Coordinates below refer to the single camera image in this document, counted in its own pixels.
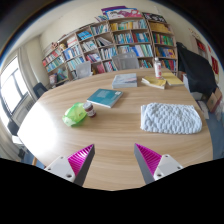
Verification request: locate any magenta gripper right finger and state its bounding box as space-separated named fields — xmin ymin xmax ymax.
xmin=134 ymin=144 xmax=183 ymax=184

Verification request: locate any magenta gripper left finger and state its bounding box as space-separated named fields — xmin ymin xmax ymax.
xmin=45 ymin=144 xmax=95 ymax=186

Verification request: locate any white folded towel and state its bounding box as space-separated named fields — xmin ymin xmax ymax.
xmin=140 ymin=103 xmax=202 ymax=134

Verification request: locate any green plastic bag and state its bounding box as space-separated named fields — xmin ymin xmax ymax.
xmin=62 ymin=102 xmax=87 ymax=126

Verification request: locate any small brown jar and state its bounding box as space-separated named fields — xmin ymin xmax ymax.
xmin=83 ymin=102 xmax=96 ymax=117

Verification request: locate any teal book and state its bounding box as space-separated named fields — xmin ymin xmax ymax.
xmin=87 ymin=89 xmax=123 ymax=108

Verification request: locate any yellow notebook front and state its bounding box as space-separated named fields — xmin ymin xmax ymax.
xmin=142 ymin=76 xmax=166 ymax=89

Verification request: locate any yellow notebook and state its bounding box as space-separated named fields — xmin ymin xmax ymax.
xmin=162 ymin=72 xmax=183 ymax=86
xmin=142 ymin=76 xmax=166 ymax=89

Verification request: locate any dark chair near window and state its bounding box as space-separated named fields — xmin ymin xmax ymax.
xmin=33 ymin=82 xmax=47 ymax=98

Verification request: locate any yellow notebook back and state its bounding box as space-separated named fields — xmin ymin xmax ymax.
xmin=162 ymin=72 xmax=183 ymax=86

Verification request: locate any grey book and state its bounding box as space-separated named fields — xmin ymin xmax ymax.
xmin=112 ymin=73 xmax=137 ymax=88

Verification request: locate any cardboard box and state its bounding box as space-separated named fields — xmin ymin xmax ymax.
xmin=207 ymin=88 xmax=222 ymax=113

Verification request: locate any window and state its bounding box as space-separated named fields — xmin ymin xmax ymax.
xmin=1 ymin=57 xmax=28 ymax=114

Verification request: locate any grey chair left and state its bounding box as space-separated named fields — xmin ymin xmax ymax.
xmin=76 ymin=61 xmax=92 ymax=79

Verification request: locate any white plastic bottle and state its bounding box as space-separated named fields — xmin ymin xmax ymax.
xmin=154 ymin=57 xmax=162 ymax=79

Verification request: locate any grey office chair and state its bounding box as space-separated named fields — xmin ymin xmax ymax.
xmin=112 ymin=52 xmax=139 ymax=70

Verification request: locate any large wooden bookshelf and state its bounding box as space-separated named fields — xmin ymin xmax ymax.
xmin=42 ymin=13 xmax=178 ymax=85

